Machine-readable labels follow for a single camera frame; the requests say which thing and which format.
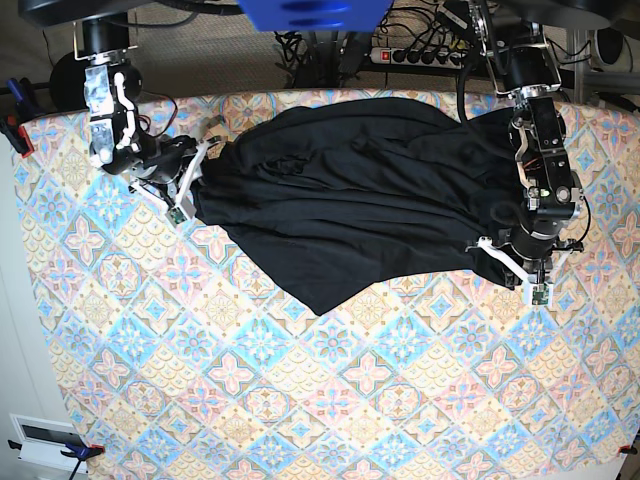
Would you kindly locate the black t-shirt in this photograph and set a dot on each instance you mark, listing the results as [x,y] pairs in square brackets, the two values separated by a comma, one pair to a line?
[330,200]

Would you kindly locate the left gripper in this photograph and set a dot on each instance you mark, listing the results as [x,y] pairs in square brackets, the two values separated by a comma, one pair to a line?
[530,247]

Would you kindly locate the blue orange clamp lower left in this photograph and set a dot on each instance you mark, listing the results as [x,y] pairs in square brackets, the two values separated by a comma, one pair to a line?
[75,451]

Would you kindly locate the blue orange clamp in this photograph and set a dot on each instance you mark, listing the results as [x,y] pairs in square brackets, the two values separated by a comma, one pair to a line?
[75,451]
[25,109]

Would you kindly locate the orange clamp lower right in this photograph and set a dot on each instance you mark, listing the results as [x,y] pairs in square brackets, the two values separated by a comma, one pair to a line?
[628,450]

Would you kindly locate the patterned tablecloth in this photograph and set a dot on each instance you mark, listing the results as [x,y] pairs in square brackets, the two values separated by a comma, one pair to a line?
[178,355]

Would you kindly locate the white power strip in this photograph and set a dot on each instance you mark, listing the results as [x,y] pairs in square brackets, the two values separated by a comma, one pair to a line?
[442,58]

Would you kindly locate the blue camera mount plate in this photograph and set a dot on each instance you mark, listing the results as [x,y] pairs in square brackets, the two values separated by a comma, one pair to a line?
[315,15]

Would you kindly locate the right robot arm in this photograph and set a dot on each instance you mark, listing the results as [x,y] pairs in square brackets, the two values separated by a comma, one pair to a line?
[111,89]

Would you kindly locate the blue orange clamp upper left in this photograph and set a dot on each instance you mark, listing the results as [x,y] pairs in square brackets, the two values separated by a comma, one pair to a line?
[25,109]

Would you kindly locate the white floor vent box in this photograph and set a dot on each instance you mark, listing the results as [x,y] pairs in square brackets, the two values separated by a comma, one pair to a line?
[42,442]

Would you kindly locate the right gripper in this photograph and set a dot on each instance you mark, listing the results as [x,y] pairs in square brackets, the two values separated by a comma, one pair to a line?
[160,162]

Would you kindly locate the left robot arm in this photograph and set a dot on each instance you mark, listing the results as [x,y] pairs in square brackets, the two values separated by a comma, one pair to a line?
[522,68]

